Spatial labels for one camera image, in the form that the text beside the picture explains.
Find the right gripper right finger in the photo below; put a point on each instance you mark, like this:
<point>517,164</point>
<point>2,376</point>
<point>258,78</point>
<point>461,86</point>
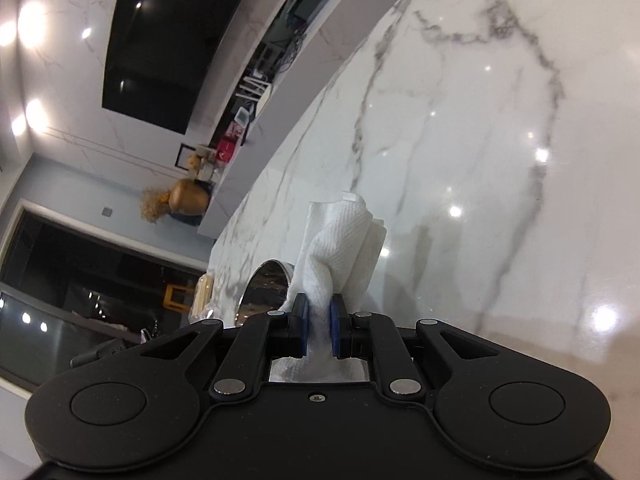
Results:
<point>375,339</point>

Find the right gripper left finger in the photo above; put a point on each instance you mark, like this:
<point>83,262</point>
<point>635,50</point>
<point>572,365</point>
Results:
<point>248,351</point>

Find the blue steel bowl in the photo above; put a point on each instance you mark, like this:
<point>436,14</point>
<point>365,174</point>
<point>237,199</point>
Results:
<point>266,290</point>

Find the white paper towel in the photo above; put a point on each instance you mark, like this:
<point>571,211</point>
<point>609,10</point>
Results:
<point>341,245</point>

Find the bamboo skewer pack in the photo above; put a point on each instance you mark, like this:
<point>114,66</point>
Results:
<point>202,294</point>

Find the golden gourd ornament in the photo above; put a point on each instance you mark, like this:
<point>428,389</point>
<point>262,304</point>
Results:
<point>188,198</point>

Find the yellow plush toy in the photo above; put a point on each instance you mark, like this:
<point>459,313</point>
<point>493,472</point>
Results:
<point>194,163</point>

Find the black framed picture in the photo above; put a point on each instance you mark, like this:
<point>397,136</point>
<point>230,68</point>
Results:
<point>183,158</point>

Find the red gift box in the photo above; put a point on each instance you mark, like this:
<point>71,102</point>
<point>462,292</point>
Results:
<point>225,150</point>

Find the white digital clock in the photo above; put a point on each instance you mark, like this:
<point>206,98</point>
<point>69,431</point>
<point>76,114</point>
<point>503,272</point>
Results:
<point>242,117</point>

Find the white wifi router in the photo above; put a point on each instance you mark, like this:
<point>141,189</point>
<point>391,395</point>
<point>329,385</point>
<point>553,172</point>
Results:
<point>254,90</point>

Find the black wall television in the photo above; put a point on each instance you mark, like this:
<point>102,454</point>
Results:
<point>158,55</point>

